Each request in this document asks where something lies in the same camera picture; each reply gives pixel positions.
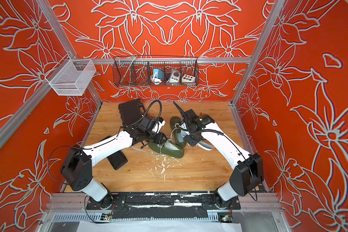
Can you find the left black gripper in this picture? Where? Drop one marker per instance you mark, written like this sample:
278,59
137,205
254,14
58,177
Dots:
160,140

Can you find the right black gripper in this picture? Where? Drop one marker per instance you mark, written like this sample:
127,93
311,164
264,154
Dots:
189,141

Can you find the grey insole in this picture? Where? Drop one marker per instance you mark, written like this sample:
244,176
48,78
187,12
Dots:
200,144

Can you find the green canvas shoe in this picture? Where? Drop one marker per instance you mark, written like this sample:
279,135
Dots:
168,149
176,135

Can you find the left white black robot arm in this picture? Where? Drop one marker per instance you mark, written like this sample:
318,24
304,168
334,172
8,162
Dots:
137,127

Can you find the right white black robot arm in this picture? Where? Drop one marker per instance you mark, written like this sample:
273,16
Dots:
248,172

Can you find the black plastic tool case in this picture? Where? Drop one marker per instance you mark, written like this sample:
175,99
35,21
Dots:
131,112

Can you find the black flat pad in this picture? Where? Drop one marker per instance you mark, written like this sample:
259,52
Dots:
117,159

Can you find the white dotted cube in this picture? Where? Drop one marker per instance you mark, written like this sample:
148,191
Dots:
187,79

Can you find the blue white box in basket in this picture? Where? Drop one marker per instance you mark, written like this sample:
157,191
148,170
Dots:
158,74

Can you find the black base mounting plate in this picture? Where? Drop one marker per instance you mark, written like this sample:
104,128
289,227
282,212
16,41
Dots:
177,205

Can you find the black wire wall basket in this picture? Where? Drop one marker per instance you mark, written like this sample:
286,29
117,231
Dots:
137,71

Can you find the clear plastic wall bin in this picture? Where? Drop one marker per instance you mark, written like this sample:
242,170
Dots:
70,79

